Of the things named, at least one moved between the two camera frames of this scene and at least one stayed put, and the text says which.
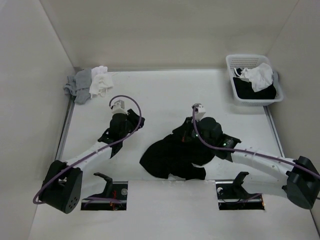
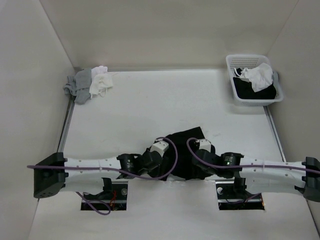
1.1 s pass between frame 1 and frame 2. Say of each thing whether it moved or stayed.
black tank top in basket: stayed
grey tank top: stayed
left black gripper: moved
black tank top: stayed
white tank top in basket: stayed
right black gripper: moved
